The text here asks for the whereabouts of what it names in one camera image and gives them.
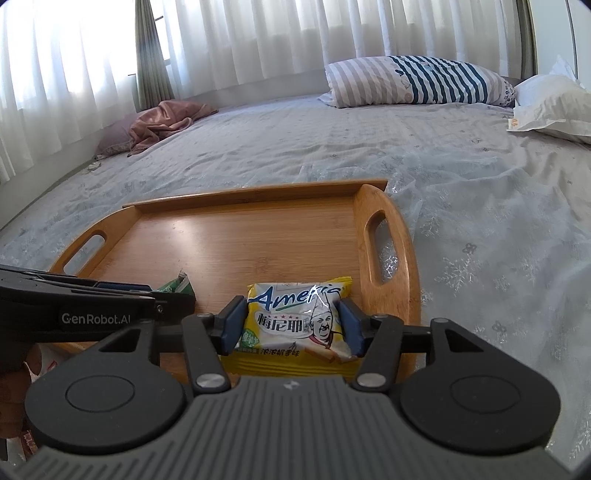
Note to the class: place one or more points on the small metallic object on bed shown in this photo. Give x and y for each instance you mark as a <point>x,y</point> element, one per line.
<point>93,166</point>

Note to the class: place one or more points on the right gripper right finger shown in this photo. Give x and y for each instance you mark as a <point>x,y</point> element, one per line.
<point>377,341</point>

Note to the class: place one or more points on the white pillow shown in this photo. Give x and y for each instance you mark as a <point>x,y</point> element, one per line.
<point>554,104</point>

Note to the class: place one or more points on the purple pillow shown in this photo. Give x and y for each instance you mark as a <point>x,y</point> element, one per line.
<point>116,138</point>

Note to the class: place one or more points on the striped pillow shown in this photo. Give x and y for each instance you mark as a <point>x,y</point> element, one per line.
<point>409,79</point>

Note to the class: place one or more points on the wooden serving tray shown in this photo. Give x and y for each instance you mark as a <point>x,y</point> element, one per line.
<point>226,240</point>

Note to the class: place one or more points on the green wasabi peas packet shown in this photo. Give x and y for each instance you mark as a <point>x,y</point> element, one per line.
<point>179,285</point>

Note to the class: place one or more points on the yellow Amerie wafer packet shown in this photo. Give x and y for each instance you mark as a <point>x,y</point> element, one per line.
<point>294,329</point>

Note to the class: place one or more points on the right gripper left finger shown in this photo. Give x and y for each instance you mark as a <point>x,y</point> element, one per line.
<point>205,338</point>

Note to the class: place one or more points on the white sheer curtain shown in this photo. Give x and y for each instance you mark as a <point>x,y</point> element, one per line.
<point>68,68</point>

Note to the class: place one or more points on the pale blue snowflake bedspread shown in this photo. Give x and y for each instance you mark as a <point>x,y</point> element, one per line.
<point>500,221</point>

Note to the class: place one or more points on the green drape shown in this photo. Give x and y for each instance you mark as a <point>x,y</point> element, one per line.
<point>153,84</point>

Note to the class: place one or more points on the pink crumpled blanket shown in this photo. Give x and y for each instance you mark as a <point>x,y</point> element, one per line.
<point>166,119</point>

